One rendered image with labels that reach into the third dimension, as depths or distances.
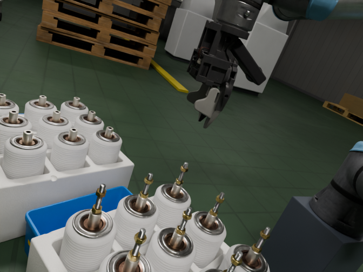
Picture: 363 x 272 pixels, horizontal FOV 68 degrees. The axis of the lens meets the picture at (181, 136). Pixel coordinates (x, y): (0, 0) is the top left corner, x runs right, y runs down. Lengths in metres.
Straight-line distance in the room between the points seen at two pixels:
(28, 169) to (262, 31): 3.81
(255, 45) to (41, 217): 3.79
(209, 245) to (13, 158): 0.51
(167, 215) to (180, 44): 4.77
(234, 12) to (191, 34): 4.82
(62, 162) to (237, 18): 0.58
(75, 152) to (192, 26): 4.72
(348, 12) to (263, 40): 3.58
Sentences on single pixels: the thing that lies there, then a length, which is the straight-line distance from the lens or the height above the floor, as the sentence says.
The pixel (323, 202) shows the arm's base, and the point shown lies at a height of 0.34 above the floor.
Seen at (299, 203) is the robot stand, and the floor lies 0.30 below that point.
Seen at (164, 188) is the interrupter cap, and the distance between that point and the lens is 0.71.
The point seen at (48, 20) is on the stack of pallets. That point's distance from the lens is 3.31.
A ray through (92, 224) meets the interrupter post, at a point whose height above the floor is 0.26.
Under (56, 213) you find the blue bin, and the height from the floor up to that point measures 0.09.
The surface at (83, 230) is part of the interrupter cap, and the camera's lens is 0.55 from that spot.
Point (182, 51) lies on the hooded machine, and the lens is 5.36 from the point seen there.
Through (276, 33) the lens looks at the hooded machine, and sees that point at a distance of 4.40.
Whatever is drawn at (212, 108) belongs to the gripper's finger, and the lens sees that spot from 0.57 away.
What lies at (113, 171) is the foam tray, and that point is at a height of 0.17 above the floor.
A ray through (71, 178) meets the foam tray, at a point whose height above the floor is 0.17.
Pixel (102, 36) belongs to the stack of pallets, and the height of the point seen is 0.23.
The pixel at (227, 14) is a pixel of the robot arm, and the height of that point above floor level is 0.68.
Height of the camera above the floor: 0.64
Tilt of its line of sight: 22 degrees down
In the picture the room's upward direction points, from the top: 20 degrees clockwise
